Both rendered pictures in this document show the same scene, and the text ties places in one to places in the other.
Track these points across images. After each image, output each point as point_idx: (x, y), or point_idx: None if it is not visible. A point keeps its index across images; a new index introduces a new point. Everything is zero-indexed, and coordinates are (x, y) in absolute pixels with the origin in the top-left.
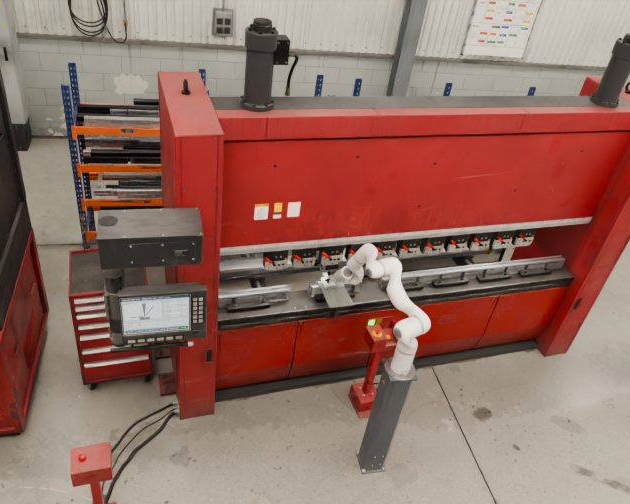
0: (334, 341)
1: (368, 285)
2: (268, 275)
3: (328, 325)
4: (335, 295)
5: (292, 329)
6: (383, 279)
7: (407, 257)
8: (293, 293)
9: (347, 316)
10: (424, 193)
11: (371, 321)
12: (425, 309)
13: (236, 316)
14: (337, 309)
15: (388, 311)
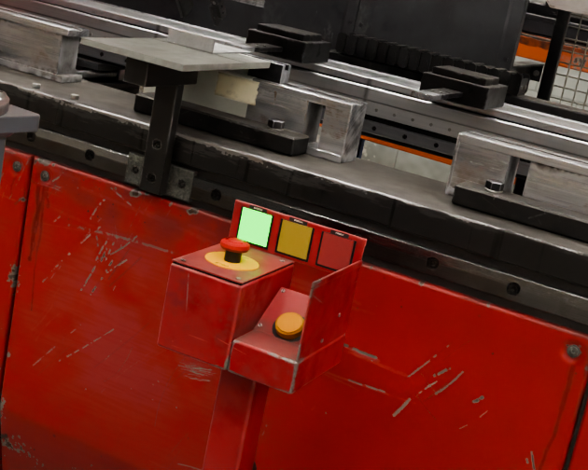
0: (163, 363)
1: (410, 176)
2: (112, 59)
3: (143, 242)
4: (167, 48)
5: (9, 192)
6: (460, 132)
7: (584, 13)
8: (107, 89)
9: (224, 227)
10: None
11: (254, 217)
12: None
13: None
14: (182, 157)
15: (422, 294)
